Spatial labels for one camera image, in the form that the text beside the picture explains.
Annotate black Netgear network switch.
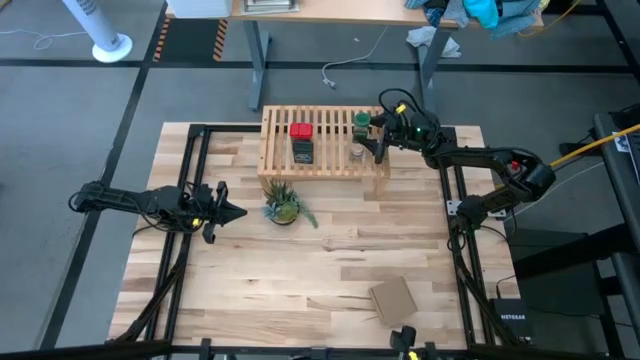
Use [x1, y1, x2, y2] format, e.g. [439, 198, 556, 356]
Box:
[488, 298, 534, 344]

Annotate turquoise garment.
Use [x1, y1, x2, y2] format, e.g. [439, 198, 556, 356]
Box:
[462, 0, 500, 30]

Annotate yellow cable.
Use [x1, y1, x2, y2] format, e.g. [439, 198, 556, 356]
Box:
[517, 0, 584, 39]
[549, 123, 640, 169]

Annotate white box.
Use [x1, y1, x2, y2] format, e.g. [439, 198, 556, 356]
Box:
[166, 0, 234, 20]

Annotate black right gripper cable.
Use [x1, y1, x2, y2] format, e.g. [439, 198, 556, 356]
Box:
[378, 88, 426, 119]

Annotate black device with yellow tag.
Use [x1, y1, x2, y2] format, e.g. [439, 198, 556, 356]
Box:
[389, 325, 419, 360]

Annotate stack of books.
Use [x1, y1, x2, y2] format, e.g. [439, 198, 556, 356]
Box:
[239, 0, 301, 15]

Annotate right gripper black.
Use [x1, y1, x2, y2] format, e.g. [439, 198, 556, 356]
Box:
[357, 105, 430, 166]

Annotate white cable with plug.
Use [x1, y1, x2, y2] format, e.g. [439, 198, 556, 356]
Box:
[321, 24, 390, 90]

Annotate white cloth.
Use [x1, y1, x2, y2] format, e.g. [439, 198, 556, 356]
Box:
[405, 25, 462, 60]

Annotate wooden slatted shelf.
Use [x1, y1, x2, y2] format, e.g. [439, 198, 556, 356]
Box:
[257, 104, 392, 197]

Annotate dark green black pepper tin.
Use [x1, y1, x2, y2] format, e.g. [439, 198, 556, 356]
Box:
[292, 138, 315, 165]

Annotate wooden desk with grey legs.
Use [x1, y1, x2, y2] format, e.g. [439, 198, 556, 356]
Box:
[164, 0, 545, 121]

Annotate oregano jar with green lid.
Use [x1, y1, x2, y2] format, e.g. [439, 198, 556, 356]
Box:
[352, 111, 372, 142]

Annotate black mat with hazard stripes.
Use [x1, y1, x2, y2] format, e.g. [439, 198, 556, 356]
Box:
[152, 18, 230, 63]

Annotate grey cable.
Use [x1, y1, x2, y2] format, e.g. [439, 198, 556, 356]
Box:
[504, 162, 606, 221]

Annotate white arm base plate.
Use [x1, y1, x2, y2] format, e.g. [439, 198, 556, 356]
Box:
[447, 199, 507, 220]

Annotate red block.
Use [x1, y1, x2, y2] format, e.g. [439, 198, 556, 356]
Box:
[289, 122, 314, 141]

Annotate succulent plant in black pot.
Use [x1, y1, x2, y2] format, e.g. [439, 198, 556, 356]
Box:
[262, 178, 320, 230]

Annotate black aluminium table frame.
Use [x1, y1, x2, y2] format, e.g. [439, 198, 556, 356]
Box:
[106, 123, 524, 360]

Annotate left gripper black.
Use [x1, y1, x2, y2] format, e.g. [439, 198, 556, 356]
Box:
[192, 180, 249, 245]

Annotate brown cardboard piece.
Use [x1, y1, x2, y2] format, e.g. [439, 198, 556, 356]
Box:
[368, 276, 419, 328]

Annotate thin white cable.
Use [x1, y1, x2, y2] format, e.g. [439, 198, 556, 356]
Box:
[0, 29, 89, 51]

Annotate blue clothes pile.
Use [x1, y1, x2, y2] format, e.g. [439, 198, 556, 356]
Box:
[404, 0, 551, 40]

